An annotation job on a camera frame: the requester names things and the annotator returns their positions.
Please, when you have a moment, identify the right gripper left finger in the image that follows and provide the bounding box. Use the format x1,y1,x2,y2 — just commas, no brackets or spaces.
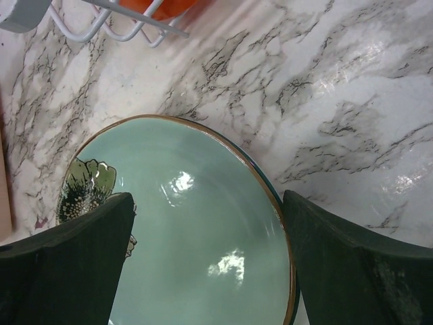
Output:
1,193,135,324

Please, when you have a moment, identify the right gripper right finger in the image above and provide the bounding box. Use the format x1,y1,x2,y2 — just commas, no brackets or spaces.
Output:
283,190,432,324

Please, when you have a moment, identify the light green round plate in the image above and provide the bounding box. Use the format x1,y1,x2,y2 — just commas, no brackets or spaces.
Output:
56,114,300,324

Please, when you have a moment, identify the orange bowl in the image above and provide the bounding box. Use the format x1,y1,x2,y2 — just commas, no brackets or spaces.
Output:
119,0,198,21

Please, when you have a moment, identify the white bowl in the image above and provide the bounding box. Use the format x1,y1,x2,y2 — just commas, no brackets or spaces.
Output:
1,0,52,33

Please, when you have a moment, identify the pink translucent storage box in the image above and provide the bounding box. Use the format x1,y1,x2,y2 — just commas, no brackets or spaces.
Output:
1,95,16,239

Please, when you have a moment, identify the white wire dish rack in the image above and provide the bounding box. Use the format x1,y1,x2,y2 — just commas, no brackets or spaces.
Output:
47,1,189,48

